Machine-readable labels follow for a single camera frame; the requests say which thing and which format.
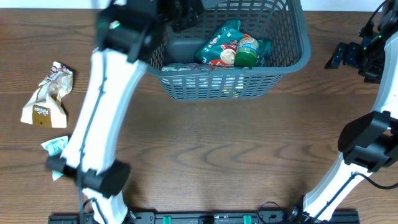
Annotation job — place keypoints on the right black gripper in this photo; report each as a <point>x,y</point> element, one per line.
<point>373,75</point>

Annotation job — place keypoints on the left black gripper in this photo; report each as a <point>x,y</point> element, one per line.
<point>191,23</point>

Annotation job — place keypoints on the green Nescafe coffee bag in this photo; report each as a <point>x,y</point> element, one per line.
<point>220,49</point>

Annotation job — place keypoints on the green lid jar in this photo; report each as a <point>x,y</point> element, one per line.
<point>246,52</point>

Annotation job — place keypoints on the teal white sachet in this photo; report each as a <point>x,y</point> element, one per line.
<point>55,146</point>

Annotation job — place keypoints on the Kleenex tissue multipack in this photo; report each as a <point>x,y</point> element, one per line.
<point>192,81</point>

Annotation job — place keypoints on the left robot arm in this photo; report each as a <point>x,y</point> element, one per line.
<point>126,35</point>

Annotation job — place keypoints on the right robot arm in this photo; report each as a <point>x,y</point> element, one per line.
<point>370,142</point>

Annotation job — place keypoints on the grey plastic basket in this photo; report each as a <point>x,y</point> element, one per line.
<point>280,21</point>

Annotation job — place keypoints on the cream brown paper bag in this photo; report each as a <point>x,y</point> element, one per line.
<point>45,106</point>

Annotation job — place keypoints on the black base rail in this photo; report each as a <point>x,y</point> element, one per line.
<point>269,216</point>

